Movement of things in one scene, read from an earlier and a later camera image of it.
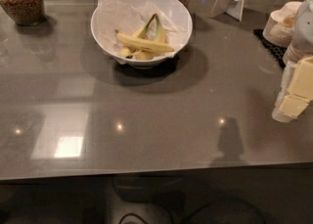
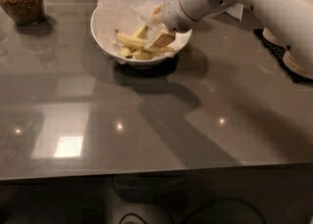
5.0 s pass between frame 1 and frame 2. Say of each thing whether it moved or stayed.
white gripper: moved
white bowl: stayed
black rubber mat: stayed
